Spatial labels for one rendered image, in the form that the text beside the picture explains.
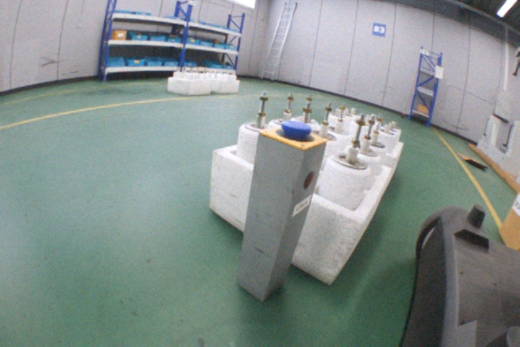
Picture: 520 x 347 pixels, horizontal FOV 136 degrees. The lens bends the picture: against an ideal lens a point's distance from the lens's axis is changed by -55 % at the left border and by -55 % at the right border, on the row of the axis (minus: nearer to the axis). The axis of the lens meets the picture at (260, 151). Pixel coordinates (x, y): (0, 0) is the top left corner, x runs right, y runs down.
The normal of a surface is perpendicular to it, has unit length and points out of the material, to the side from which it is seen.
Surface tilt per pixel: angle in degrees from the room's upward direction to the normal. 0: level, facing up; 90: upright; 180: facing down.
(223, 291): 0
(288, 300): 0
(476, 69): 90
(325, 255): 90
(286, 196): 90
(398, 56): 90
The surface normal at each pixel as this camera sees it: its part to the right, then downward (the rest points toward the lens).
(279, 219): -0.63, 0.18
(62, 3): 0.78, 0.33
